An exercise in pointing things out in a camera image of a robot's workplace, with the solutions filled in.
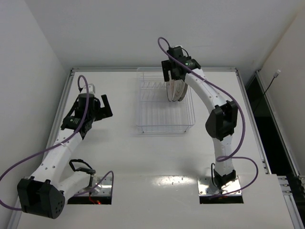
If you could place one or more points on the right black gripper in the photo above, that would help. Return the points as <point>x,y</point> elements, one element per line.
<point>171,69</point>

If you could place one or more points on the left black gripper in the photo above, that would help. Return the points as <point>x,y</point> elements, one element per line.
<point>100,110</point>

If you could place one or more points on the grey clover pattern plate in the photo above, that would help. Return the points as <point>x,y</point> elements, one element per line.
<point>178,90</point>

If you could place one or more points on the orange sunburst plate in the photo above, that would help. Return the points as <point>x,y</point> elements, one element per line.
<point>170,89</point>

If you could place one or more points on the dark blue rimmed plate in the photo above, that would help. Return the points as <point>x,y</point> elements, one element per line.
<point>183,92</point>

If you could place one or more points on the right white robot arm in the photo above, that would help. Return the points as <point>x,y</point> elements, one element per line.
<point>223,114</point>

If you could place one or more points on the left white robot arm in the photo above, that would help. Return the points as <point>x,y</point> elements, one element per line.
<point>43,193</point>

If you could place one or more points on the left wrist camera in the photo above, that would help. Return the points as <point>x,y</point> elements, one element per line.
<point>91,88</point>

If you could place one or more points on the white wire dish rack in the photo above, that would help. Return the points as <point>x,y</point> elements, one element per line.
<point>155,114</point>

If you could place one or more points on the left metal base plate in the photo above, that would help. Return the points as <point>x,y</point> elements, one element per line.
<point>104,186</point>

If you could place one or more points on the metal base plate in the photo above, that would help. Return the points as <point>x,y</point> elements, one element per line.
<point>206,188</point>
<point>104,186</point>

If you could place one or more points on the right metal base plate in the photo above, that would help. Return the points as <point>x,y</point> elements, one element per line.
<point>206,188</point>

